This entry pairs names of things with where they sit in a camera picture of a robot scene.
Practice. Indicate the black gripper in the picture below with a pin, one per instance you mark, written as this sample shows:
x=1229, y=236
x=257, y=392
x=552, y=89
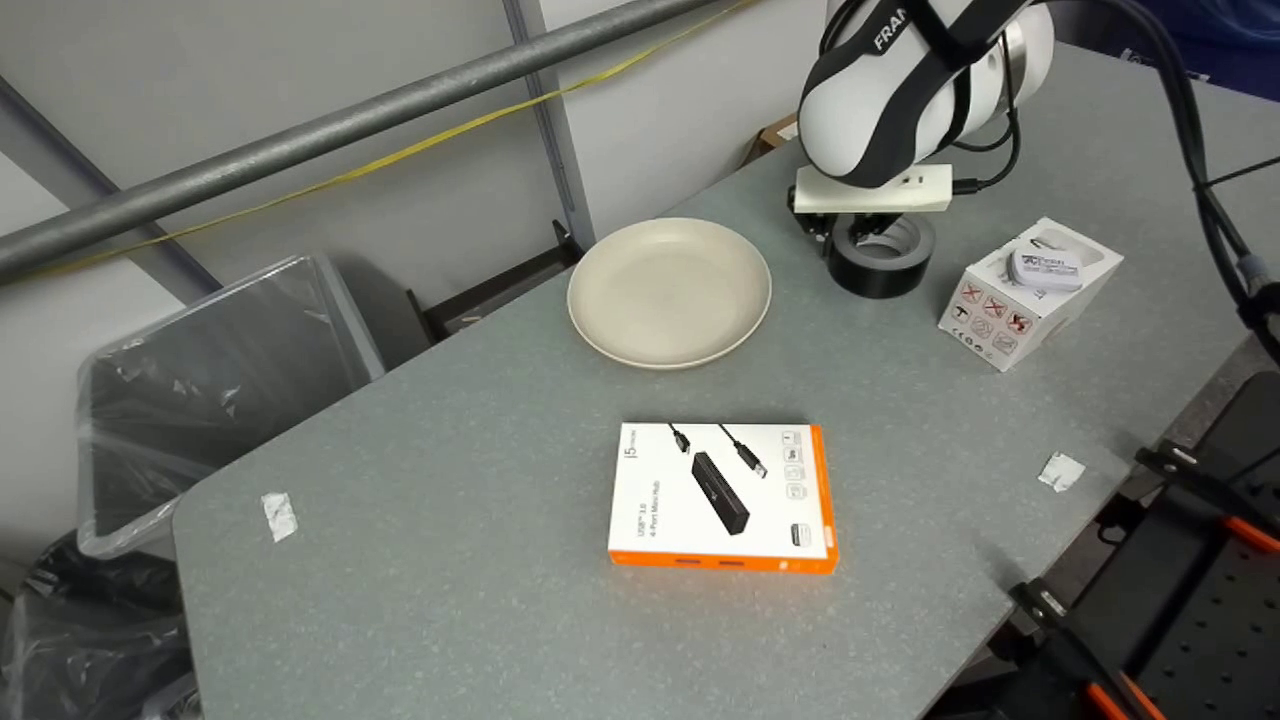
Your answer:
x=883, y=230

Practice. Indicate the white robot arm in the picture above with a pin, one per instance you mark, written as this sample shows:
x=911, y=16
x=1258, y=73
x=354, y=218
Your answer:
x=901, y=82

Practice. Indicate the black tape roll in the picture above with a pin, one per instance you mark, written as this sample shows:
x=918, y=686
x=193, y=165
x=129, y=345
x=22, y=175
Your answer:
x=874, y=268

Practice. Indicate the cream white plate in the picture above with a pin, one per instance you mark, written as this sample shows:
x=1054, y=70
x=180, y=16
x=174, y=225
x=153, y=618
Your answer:
x=670, y=295

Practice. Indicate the white tape patch near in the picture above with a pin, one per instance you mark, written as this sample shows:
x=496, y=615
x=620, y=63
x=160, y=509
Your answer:
x=1063, y=475

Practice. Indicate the white tape patch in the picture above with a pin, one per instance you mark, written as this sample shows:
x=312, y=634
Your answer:
x=279, y=513
x=1063, y=475

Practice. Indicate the white tape patch far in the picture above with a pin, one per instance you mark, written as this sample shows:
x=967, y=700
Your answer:
x=279, y=513

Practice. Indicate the white cube box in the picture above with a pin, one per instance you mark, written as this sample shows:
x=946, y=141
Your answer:
x=1026, y=288

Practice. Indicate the white orange flat box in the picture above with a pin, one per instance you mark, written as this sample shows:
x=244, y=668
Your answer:
x=722, y=499

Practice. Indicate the grey metal horizontal pipe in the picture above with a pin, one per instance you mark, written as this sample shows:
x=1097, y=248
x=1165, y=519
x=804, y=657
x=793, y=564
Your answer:
x=76, y=230

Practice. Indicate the right black orange clamp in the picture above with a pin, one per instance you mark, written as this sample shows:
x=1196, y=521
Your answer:
x=1241, y=519

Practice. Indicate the black orange clamp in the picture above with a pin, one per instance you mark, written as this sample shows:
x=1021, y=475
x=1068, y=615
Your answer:
x=1106, y=691
x=1241, y=519

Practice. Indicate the left black orange clamp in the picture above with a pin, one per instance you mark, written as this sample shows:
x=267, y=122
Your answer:
x=1106, y=691

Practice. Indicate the grey plastic bin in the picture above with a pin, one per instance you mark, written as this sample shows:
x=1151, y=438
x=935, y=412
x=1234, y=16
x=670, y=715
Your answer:
x=199, y=390

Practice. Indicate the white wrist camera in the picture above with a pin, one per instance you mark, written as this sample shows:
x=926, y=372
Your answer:
x=918, y=191

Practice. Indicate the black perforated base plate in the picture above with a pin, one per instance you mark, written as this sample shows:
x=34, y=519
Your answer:
x=1184, y=609

